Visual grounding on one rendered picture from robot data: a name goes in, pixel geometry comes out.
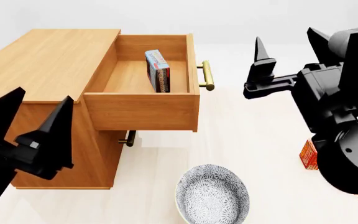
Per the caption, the dark brass drawer handle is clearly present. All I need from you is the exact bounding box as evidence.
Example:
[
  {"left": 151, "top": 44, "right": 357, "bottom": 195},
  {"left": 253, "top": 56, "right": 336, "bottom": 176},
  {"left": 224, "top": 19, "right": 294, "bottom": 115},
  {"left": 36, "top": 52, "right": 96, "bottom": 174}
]
[{"left": 118, "top": 129, "right": 137, "bottom": 147}]

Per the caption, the chocolate pudding box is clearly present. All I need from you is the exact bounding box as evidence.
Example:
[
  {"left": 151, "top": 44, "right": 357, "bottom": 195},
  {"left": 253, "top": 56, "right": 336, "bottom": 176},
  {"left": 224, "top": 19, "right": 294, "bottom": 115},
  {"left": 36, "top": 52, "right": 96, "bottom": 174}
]
[{"left": 144, "top": 49, "right": 172, "bottom": 93}]

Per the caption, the patterned white grey bowl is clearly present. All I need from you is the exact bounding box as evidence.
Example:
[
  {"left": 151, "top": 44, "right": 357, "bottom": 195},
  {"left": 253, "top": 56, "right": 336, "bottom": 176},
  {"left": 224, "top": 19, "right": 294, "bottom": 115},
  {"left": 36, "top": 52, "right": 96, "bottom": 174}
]
[{"left": 175, "top": 163, "right": 251, "bottom": 224}]

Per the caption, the orange red food box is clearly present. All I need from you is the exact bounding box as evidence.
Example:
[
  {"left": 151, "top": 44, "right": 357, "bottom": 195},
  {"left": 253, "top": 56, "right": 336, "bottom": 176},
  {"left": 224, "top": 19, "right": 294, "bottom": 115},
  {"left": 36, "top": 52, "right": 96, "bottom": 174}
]
[{"left": 299, "top": 138, "right": 319, "bottom": 172}]

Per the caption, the open wooden drawer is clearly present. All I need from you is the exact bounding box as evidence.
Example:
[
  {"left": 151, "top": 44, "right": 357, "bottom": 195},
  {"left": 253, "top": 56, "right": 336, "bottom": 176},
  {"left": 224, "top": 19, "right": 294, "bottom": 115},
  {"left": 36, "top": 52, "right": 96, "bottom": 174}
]
[{"left": 83, "top": 33, "right": 201, "bottom": 133}]

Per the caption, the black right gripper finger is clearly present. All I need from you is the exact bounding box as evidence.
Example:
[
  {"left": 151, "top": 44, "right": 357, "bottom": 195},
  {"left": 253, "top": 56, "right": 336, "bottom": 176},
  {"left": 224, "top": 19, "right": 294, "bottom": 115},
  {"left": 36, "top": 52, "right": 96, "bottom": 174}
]
[
  {"left": 306, "top": 27, "right": 342, "bottom": 65},
  {"left": 242, "top": 36, "right": 298, "bottom": 100}
]

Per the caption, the wooden cabinet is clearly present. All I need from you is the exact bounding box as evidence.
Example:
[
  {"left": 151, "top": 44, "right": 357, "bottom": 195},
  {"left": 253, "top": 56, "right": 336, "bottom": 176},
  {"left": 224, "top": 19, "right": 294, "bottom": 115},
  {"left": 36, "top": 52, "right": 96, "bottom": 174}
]
[{"left": 0, "top": 28, "right": 127, "bottom": 190}]

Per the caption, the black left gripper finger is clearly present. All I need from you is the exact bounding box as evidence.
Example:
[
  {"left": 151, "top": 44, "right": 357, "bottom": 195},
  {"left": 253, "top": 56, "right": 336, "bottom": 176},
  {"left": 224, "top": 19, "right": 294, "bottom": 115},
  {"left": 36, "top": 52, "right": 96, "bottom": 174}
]
[
  {"left": 13, "top": 95, "right": 75, "bottom": 181},
  {"left": 0, "top": 86, "right": 26, "bottom": 147}
]

